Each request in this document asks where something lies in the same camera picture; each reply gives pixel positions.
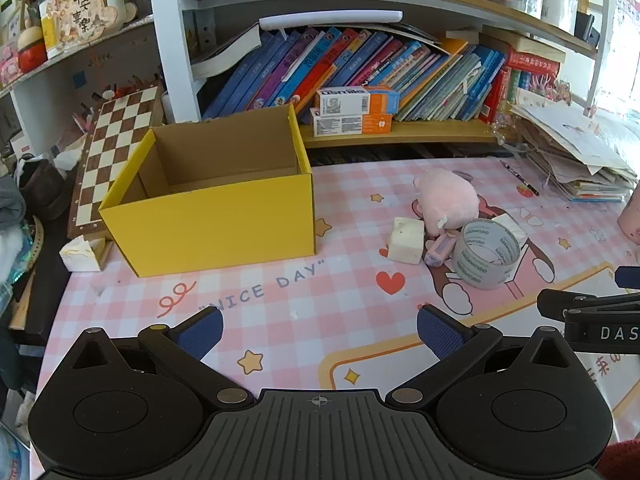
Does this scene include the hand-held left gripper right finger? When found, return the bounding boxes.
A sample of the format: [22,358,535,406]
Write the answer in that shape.
[385,304,583,411]

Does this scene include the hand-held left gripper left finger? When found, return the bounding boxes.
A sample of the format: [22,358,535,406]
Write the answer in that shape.
[65,306,256,411]

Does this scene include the clear tape roll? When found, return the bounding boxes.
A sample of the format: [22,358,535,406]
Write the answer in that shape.
[451,220,522,291]

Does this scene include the white foam block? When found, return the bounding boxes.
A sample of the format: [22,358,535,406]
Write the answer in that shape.
[388,216,426,266]

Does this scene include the yellow cardboard box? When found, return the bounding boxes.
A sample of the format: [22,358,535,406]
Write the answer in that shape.
[98,103,317,279]

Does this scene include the pink plush toy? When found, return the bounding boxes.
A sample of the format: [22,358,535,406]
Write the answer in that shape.
[412,169,481,237]

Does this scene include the white storage container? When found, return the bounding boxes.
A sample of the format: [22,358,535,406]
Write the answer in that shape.
[542,0,579,36]

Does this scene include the stack of papers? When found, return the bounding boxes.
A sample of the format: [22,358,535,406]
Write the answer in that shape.
[510,87,640,204]

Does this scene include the dark red cloth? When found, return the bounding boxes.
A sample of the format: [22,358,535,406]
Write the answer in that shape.
[597,439,640,480]

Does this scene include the black patterned pencil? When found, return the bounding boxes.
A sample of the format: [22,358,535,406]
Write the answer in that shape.
[500,160,542,197]

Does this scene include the white paper wedge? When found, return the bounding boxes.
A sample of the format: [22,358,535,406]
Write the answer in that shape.
[60,237,113,273]

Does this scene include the pink checked desk mat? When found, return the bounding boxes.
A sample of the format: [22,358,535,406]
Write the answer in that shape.
[30,152,640,480]

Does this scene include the clear bead ornament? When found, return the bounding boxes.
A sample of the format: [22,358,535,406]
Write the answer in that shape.
[487,112,531,158]

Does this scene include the wooden bookshelf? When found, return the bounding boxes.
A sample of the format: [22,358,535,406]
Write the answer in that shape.
[147,0,613,151]

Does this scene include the pink tinsel ornament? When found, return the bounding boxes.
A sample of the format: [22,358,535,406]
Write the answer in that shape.
[530,72,572,104]

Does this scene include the wooden chessboard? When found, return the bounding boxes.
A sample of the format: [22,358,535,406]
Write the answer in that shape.
[66,85,166,241]

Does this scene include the dark brown bag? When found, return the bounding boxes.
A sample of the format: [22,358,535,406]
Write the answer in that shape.
[15,155,66,221]

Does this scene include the orange blue white carton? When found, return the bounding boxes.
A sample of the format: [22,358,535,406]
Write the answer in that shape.
[315,86,401,116]

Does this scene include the row of colourful books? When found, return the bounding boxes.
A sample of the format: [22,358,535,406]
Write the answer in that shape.
[202,25,561,123]

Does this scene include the red round jar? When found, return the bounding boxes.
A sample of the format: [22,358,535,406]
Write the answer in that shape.
[17,25,48,73]

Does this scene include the white light bar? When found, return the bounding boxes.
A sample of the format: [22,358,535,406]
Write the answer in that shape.
[258,10,403,31]

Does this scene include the cartoon rabbit plaque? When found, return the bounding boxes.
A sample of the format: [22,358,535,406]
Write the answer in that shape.
[50,0,137,47]

